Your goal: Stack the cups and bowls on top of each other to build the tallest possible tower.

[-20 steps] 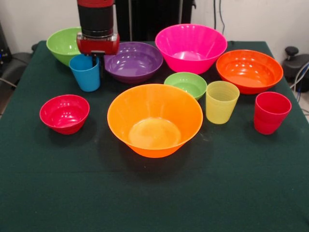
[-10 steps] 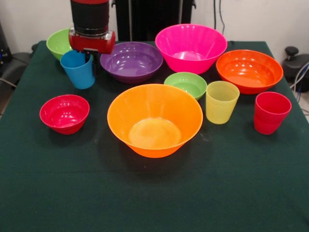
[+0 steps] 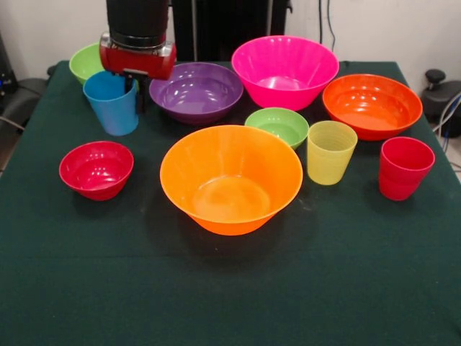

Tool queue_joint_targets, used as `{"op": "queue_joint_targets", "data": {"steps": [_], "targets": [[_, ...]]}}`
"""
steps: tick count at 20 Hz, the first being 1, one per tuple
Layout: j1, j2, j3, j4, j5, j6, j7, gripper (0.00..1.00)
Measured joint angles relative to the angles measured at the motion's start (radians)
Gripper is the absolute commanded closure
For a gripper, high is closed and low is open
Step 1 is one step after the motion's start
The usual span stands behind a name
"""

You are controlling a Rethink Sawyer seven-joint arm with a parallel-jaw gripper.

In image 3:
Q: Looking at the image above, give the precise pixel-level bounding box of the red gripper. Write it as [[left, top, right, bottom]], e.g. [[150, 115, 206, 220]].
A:
[[99, 34, 177, 115]]

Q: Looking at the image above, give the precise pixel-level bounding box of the blue cup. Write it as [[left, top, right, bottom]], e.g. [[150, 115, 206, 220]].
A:
[[82, 71, 140, 137]]

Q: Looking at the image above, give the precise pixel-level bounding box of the red cup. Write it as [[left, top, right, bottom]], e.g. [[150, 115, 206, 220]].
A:
[[378, 136, 436, 202]]

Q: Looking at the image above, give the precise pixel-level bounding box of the large green bowl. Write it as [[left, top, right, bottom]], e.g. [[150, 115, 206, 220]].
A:
[[68, 42, 109, 86]]

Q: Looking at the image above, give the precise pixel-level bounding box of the purple bowl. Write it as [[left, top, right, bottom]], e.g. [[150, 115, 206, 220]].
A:
[[148, 61, 244, 126]]

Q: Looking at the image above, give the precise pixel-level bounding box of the small red bowl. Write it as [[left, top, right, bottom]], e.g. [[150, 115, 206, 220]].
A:
[[58, 141, 135, 202]]

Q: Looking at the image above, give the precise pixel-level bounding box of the large orange bowl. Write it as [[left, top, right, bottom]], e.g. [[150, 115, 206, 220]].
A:
[[159, 125, 303, 236]]

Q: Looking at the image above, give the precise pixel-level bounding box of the black electronics box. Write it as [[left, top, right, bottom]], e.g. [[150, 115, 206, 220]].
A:
[[0, 30, 19, 107]]

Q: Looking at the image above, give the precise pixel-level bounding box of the small green bowl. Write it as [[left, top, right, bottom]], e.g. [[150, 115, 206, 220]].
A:
[[244, 107, 310, 151]]

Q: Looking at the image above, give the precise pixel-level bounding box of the pink bowl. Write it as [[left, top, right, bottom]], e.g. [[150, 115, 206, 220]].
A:
[[231, 35, 340, 112]]

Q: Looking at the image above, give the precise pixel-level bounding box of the dark green tablecloth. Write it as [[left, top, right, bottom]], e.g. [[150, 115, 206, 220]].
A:
[[0, 60, 461, 346]]

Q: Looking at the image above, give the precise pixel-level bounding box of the yellow cup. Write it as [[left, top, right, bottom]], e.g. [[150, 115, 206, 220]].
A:
[[306, 120, 359, 186]]

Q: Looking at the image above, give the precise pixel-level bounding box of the red-orange bowl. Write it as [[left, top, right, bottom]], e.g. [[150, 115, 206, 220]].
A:
[[322, 74, 424, 141]]

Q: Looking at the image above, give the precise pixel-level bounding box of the black equipment with knob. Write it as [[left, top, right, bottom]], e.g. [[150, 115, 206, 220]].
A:
[[421, 68, 461, 125]]

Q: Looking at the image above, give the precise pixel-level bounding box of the grey cable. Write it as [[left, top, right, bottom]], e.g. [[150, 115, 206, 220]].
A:
[[0, 115, 26, 133]]

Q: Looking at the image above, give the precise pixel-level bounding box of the white cable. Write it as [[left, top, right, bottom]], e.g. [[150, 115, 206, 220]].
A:
[[432, 92, 461, 133]]

